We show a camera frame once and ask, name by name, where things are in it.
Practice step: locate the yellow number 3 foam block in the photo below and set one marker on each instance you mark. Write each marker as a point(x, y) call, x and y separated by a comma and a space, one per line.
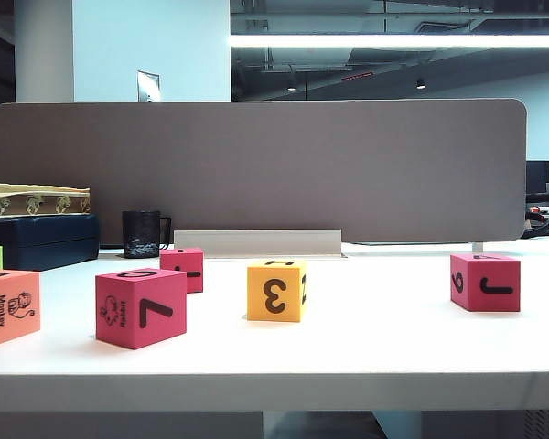
point(274, 295)

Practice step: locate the red letter T foam block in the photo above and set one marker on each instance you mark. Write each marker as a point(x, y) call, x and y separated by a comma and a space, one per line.
point(183, 270)

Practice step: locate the red rabbit foam block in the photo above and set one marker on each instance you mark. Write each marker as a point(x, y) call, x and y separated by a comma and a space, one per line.
point(137, 311)

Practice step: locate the red letter J foam block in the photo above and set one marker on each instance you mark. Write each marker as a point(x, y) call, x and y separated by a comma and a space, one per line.
point(485, 285)

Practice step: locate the orange monkey foam block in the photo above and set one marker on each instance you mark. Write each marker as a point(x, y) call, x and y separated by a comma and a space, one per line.
point(9, 311)

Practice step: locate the grey desk divider panel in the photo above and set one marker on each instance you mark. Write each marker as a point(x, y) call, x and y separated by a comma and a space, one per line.
point(302, 169)

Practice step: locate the small ceiling spot lamp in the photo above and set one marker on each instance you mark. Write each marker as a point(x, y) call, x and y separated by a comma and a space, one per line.
point(291, 86)
point(421, 83)

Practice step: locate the black mug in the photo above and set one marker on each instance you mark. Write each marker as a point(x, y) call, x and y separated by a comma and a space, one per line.
point(139, 233)

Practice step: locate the red ceiling sign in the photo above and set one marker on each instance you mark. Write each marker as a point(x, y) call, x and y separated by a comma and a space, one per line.
point(358, 76)

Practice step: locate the dark blue case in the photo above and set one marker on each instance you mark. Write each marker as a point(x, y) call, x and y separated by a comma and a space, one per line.
point(41, 242)

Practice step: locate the yellow printed box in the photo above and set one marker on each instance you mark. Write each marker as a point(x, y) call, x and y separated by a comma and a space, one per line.
point(36, 199)

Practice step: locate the black monitor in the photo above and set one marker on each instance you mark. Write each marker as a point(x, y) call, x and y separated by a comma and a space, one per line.
point(537, 171)

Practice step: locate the grey partition bracket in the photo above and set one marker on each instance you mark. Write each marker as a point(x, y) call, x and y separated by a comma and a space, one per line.
point(478, 247)

